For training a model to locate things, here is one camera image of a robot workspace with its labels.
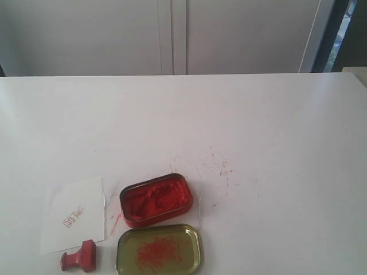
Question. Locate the red ink pad tin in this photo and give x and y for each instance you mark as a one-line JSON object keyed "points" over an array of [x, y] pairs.
{"points": [[155, 200]]}

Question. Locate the red plastic stamp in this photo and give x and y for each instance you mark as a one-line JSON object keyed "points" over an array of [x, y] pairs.
{"points": [[84, 258]]}

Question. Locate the gold tin lid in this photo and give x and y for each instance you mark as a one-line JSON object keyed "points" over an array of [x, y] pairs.
{"points": [[171, 249]]}

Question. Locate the white paper sheet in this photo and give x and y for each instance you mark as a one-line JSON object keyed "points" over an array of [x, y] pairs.
{"points": [[74, 212]]}

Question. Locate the white cabinet with doors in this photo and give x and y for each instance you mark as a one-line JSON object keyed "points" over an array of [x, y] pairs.
{"points": [[95, 38]]}

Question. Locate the beige box at right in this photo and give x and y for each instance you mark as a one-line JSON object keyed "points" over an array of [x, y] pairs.
{"points": [[359, 71]]}

